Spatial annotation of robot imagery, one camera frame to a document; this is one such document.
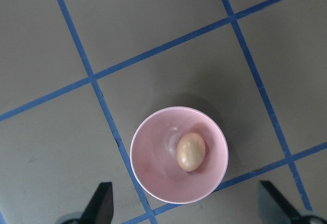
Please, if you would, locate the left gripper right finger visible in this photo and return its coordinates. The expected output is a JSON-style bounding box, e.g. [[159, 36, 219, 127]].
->
[[257, 181, 326, 223]]

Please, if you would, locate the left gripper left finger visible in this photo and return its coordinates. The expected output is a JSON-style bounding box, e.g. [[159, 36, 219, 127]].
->
[[60, 182, 113, 224]]

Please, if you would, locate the beige egg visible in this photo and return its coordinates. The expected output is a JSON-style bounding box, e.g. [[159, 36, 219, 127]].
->
[[176, 132, 206, 172]]

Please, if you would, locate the pink bowl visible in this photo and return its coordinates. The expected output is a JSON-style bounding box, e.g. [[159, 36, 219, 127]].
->
[[130, 106, 228, 204]]

